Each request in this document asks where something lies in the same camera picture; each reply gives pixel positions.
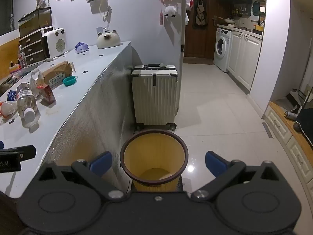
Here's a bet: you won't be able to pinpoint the white sheep plush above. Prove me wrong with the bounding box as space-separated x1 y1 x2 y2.
164 5 177 17

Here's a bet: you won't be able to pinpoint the teal plastic bowl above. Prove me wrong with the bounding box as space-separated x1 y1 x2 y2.
63 76 78 87

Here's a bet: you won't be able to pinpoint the yellow trash bin brown rim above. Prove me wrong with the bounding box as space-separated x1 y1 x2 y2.
120 129 189 192

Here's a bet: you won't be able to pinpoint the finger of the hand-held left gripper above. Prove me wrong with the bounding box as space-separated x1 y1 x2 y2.
15 145 37 163

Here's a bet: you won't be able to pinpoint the small blue plastic gadget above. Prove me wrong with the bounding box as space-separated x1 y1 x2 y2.
75 42 89 54

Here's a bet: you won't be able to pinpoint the small red packet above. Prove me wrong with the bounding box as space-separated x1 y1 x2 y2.
37 84 56 103

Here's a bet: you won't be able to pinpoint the dark cloth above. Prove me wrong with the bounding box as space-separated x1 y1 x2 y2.
295 105 313 147

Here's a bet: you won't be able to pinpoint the brown wooden door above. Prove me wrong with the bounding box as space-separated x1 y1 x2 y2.
183 0 220 59

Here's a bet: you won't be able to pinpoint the glass fish tank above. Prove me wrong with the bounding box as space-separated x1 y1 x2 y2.
18 7 52 38

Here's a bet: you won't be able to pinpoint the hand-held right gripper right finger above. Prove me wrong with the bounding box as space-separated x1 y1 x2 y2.
191 151 284 201

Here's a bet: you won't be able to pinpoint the white washing machine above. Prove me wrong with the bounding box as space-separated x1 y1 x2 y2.
213 28 232 72

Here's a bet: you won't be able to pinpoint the paper trash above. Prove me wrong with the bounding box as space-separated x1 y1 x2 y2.
42 61 76 89

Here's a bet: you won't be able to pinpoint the white cat-shaped ornament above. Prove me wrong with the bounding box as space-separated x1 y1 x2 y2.
96 29 121 49

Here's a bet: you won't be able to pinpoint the white fan heater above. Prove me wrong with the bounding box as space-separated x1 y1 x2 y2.
41 28 66 59

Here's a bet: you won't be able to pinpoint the clear plastic bottle white cap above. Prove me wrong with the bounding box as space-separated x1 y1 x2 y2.
17 83 40 129

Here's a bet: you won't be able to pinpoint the dark desktop drawer organizer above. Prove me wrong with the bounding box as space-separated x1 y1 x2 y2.
18 26 54 66

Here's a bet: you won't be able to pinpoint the clear plastic container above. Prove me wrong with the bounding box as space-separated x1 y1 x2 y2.
30 69 46 96

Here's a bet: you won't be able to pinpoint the white kitchen cabinets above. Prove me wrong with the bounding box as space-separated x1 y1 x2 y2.
226 31 263 93

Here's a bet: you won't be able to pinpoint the small bottle red label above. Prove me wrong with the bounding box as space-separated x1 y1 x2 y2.
18 45 27 69

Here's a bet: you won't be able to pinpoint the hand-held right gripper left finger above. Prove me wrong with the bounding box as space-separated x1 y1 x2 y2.
32 151 125 200

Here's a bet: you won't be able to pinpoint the white drawer bench wooden top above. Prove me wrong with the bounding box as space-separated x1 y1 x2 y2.
262 100 313 191

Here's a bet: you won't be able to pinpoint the white ribbed suitcase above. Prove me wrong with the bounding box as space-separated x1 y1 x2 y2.
131 64 179 131

